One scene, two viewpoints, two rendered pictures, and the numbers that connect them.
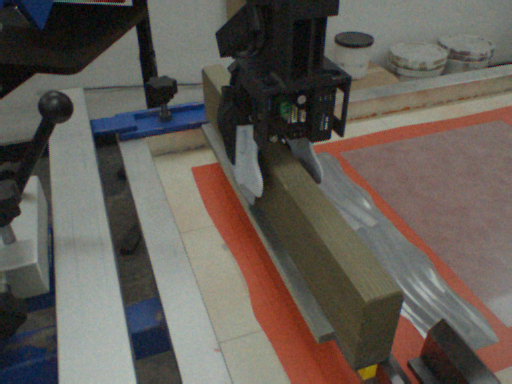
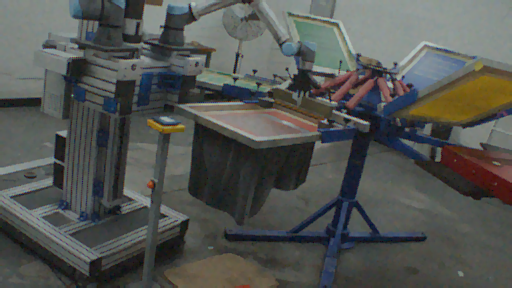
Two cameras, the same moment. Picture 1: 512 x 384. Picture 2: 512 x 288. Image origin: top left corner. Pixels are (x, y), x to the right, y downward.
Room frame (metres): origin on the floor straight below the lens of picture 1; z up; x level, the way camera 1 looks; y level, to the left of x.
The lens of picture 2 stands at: (2.69, -1.56, 1.56)
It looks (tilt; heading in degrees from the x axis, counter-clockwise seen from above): 16 degrees down; 150
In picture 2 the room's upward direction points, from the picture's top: 11 degrees clockwise
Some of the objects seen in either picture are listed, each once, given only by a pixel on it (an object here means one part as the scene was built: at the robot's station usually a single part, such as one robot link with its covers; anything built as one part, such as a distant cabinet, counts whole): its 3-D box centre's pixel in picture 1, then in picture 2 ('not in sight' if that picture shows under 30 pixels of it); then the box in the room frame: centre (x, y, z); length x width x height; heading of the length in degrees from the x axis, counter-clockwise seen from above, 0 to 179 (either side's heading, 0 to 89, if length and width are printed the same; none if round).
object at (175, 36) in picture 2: not in sight; (172, 35); (0.04, -0.70, 1.31); 0.15 x 0.15 x 0.10
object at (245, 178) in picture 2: not in sight; (218, 169); (0.58, -0.54, 0.74); 0.45 x 0.03 x 0.43; 20
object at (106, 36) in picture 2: not in sight; (108, 33); (0.32, -1.11, 1.31); 0.15 x 0.15 x 0.10
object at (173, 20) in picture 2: not in sight; (176, 14); (0.04, -0.70, 1.42); 0.13 x 0.12 x 0.14; 144
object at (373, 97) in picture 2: not in sight; (357, 155); (0.12, 0.73, 0.67); 0.39 x 0.39 x 1.35
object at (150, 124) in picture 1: (218, 125); (336, 133); (0.66, 0.06, 0.97); 0.30 x 0.05 x 0.07; 110
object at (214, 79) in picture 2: not in sight; (244, 73); (-0.46, 0.03, 1.05); 1.08 x 0.61 x 0.23; 50
